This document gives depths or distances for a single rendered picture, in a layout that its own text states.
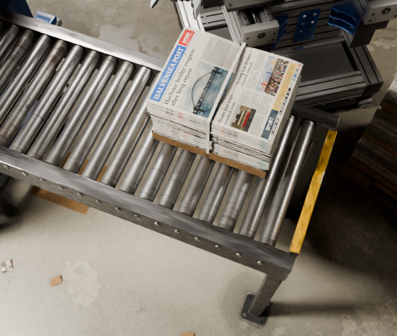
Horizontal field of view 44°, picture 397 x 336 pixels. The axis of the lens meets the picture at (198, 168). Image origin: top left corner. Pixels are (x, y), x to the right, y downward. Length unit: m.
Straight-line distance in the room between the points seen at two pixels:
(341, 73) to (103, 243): 1.40
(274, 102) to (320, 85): 1.08
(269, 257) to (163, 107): 0.52
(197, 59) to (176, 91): 0.13
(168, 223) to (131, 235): 0.86
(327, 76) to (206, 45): 1.13
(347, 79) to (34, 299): 1.75
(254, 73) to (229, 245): 0.50
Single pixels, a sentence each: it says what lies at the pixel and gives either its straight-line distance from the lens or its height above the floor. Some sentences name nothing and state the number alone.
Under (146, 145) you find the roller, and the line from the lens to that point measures 1.59.
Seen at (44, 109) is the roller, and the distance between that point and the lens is 1.73.
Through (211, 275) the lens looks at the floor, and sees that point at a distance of 2.25.
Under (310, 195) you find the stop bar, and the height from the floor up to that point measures 0.82.
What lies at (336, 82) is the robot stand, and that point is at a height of 0.23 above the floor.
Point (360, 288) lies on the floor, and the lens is 2.35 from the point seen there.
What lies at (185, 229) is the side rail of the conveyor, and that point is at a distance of 1.47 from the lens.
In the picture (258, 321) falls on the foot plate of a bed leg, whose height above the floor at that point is 0.00.
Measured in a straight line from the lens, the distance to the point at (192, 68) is 1.45.
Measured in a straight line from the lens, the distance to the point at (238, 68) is 1.46.
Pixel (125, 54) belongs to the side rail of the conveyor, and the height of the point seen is 0.80.
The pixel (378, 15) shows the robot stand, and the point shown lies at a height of 0.73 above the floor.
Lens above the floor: 2.19
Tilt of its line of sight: 64 degrees down
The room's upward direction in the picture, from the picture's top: straight up
